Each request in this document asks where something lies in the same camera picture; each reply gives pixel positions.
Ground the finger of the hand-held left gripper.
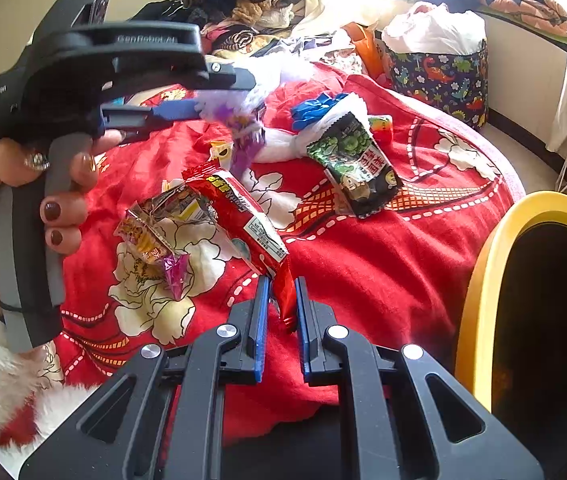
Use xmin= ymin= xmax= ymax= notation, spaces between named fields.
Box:
xmin=98 ymin=99 xmax=204 ymax=138
xmin=203 ymin=57 xmax=259 ymax=93

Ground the green black snack packet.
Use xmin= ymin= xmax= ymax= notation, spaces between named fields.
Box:
xmin=306 ymin=94 xmax=404 ymax=220

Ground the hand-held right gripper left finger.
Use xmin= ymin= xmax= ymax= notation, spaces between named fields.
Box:
xmin=19 ymin=276 xmax=271 ymax=480

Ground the yellow white wrapper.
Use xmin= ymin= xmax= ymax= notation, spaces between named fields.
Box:
xmin=210 ymin=140 xmax=234 ymax=163

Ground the orange bag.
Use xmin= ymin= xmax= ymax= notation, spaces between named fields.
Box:
xmin=342 ymin=22 xmax=389 ymax=78

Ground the silver pink wrapper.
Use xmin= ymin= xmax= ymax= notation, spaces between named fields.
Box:
xmin=113 ymin=182 xmax=214 ymax=301

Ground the crumpled blue plastic bag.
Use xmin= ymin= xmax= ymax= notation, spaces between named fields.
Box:
xmin=291 ymin=92 xmax=349 ymax=133

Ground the purple wrapper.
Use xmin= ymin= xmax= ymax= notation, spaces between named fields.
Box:
xmin=198 ymin=92 xmax=269 ymax=176

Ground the red snack packet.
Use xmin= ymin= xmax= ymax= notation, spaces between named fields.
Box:
xmin=182 ymin=167 xmax=298 ymax=333

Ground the lilac garment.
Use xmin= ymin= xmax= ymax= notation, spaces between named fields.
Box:
xmin=258 ymin=35 xmax=359 ymax=86

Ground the small colourful candy packet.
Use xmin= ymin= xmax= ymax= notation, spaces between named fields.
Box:
xmin=367 ymin=115 xmax=395 ymax=143

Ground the dinosaur print storage basket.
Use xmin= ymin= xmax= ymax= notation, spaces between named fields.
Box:
xmin=381 ymin=40 xmax=489 ymax=128

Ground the red floral blanket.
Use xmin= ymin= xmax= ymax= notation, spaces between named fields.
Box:
xmin=58 ymin=60 xmax=527 ymax=411

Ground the white plastic bag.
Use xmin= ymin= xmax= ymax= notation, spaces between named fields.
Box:
xmin=382 ymin=1 xmax=487 ymax=55

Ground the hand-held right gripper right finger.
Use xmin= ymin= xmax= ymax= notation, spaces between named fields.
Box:
xmin=294 ymin=276 xmax=547 ymax=480

